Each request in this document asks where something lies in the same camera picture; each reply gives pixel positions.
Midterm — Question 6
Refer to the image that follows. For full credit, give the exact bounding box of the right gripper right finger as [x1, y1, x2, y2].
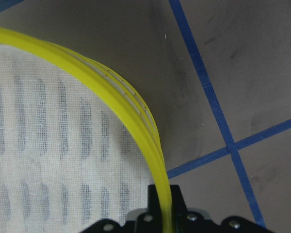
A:
[170, 185, 211, 233]

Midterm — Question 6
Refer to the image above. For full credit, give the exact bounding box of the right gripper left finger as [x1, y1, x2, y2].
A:
[126, 184, 162, 233]

